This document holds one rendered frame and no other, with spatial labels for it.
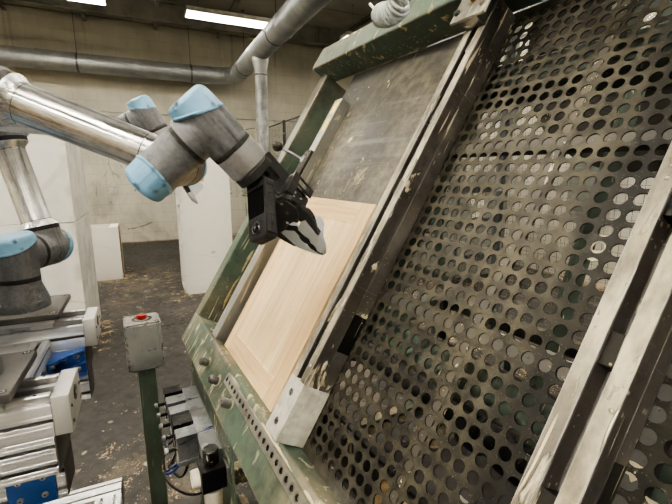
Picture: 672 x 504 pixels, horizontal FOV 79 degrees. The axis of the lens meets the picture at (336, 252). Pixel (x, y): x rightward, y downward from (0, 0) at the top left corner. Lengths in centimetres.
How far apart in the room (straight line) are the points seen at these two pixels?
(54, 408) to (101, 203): 849
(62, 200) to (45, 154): 33
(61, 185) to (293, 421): 296
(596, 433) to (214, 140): 63
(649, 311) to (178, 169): 65
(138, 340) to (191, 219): 355
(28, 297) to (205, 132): 98
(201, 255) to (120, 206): 453
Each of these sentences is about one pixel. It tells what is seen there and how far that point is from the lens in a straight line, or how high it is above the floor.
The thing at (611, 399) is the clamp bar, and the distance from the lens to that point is 53.
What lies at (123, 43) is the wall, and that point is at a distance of 972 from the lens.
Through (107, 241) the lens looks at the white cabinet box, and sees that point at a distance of 628.
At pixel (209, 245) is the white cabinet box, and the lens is 513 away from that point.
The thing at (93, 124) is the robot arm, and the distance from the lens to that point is 88.
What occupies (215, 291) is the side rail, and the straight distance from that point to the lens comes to 166.
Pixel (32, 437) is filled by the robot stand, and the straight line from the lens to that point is 112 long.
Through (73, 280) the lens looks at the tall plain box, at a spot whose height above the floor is 65.
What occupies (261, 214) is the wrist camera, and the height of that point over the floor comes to 138.
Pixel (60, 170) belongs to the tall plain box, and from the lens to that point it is 358.
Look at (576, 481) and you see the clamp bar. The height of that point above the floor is 115.
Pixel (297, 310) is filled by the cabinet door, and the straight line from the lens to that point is 110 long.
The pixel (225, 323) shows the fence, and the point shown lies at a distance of 145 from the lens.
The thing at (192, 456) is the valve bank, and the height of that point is 70.
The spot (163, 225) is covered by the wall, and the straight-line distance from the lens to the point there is 948.
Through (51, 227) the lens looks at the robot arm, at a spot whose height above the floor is 127.
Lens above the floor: 145
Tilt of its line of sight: 11 degrees down
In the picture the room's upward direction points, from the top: straight up
